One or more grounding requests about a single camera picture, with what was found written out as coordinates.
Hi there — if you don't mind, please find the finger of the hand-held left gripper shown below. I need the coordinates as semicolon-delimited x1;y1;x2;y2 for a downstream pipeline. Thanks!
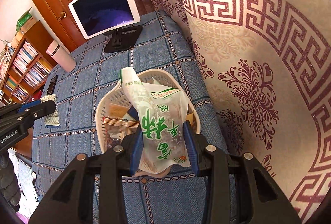
18;99;57;124
0;101;42;114

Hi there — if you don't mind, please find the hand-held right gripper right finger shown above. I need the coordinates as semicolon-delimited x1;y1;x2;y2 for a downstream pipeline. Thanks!
182;121;302;224

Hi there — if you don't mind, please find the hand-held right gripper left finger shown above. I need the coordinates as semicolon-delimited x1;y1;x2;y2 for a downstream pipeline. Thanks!
28;124;144;224

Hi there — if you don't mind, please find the small green-patterned snack packet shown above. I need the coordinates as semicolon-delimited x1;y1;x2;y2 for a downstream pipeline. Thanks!
41;94;60;128

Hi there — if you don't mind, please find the white green-print snack packet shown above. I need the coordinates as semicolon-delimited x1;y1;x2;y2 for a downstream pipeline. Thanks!
119;67;190;173

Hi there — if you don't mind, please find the white perforated plastic basket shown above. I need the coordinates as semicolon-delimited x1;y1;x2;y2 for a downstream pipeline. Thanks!
96;69;201;178

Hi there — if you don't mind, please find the person's left hand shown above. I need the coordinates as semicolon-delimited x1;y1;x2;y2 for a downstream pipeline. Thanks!
0;152;22;213

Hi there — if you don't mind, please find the red box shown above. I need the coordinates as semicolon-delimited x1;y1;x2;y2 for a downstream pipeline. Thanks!
26;90;43;103

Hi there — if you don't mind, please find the black smartphone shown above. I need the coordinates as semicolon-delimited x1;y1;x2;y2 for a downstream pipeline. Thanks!
44;75;59;100

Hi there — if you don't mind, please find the pink thermos bottle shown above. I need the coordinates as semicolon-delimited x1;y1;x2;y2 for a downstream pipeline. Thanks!
46;40;77;73

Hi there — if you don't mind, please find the white printed cloth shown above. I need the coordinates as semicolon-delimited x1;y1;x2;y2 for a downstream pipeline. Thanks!
14;152;43;214

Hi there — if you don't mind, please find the wooden bookshelf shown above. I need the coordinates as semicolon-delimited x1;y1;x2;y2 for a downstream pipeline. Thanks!
0;20;56;104

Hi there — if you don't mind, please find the green cardboard box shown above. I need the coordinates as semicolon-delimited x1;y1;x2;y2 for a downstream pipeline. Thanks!
16;11;34;32

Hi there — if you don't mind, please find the black tablet stand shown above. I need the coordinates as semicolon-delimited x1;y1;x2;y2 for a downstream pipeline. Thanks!
84;0;143;53

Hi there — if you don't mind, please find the white tablet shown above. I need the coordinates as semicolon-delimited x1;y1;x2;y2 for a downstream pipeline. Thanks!
68;0;141;40

